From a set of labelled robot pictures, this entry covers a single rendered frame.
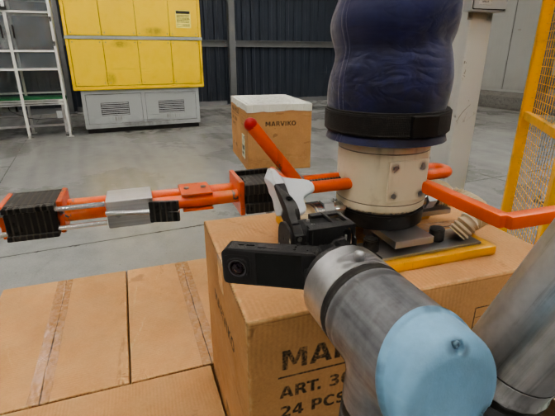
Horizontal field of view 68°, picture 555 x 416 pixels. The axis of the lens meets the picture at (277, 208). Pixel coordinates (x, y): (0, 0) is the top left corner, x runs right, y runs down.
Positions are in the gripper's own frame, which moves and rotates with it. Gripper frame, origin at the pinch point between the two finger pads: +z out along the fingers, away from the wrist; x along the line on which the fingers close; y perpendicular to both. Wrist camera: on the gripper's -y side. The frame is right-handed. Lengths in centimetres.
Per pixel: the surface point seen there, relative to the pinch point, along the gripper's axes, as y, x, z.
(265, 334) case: -2.0, -15.4, -6.1
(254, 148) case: 51, -28, 184
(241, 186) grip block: -1.0, 2.4, 9.4
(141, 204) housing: -16.8, 0.8, 10.5
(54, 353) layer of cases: -44, -52, 52
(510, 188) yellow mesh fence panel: 183, -48, 116
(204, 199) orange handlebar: -7.0, 0.5, 10.6
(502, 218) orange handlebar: 31.4, 0.6, -12.7
